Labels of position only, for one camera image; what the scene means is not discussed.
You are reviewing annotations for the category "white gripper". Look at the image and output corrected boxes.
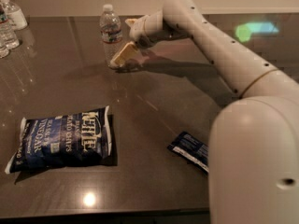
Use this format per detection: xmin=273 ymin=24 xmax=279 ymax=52
xmin=109 ymin=10 xmax=175 ymax=69

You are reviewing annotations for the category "clear plastic water bottle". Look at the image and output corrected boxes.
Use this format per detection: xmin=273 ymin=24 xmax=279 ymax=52
xmin=99 ymin=4 xmax=123 ymax=66

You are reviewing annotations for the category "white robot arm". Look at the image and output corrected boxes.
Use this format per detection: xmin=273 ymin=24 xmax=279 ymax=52
xmin=111 ymin=0 xmax=299 ymax=224

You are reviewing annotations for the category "blue kettle chip bag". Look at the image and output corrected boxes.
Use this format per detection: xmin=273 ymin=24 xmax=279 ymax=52
xmin=5 ymin=106 xmax=112 ymax=174

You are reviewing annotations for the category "hand sanitizer pump bottle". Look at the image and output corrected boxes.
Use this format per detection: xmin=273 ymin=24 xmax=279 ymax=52
xmin=0 ymin=0 xmax=28 ymax=31

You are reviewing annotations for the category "background clear water bottle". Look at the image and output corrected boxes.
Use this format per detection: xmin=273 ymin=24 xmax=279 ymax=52
xmin=0 ymin=5 xmax=20 ymax=49

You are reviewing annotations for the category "partly visible clear bottle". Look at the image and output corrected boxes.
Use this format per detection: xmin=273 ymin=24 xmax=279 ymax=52
xmin=0 ymin=37 xmax=9 ymax=58

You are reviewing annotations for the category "dark blue snack bar wrapper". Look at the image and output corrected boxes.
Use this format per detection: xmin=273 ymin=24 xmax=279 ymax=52
xmin=167 ymin=132 xmax=209 ymax=174

